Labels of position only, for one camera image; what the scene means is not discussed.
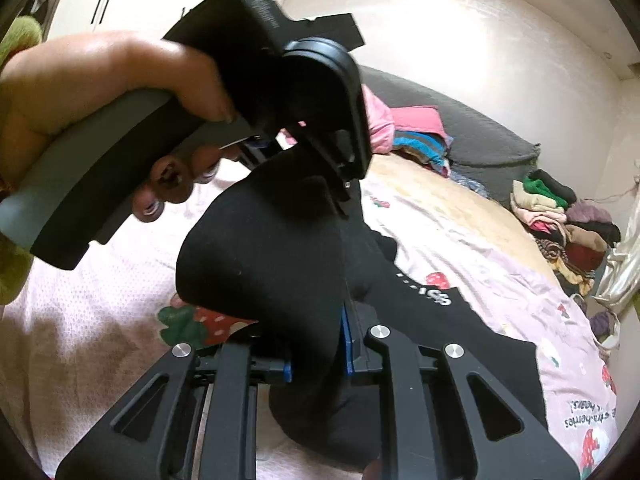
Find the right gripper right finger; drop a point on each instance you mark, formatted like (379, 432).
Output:
(443, 414)

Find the beige bed sheet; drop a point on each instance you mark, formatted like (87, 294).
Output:
(461, 208)

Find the grey quilted headboard cover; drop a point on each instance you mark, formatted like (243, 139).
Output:
(481, 149)

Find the pink fleece blanket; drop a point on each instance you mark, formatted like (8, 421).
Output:
(380, 122)

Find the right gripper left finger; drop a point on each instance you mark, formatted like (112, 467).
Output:
(192, 415)

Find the pile of folded clothes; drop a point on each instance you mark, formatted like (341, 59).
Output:
(574, 236)

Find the bag with purple cloth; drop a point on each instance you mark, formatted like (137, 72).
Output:
(605, 326)

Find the black sweater orange cuffs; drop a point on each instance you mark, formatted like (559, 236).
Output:
(277, 249)

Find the striped folded clothes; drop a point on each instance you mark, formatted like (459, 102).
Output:
(420, 134)

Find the cream satin curtain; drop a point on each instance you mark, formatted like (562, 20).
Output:
(620, 280)

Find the pink strawberry print quilt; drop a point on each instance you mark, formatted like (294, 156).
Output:
(73, 342)

